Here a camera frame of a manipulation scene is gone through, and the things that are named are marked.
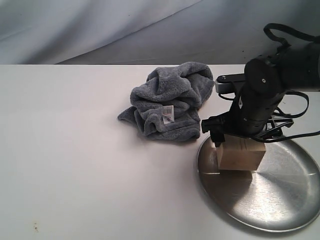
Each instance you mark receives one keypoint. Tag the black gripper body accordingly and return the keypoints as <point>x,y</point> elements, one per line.
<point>252,116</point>

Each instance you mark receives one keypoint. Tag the light wooden cube block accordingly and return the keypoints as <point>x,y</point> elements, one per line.
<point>240,154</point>

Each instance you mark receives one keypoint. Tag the round stainless steel plate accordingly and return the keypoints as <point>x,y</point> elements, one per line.
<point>282,195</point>

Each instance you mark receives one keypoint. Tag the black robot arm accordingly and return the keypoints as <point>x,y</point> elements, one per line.
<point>294,69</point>

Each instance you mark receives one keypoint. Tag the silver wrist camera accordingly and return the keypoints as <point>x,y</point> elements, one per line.
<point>231,83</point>

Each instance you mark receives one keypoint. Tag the white care label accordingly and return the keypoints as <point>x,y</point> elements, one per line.
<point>168,115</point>

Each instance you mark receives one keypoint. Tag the grey fleece towel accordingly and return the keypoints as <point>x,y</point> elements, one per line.
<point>186,87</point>

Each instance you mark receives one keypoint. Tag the grey backdrop cloth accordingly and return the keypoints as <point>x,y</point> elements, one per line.
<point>145,32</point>

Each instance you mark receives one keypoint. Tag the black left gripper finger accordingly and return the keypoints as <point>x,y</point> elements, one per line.
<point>217,137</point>

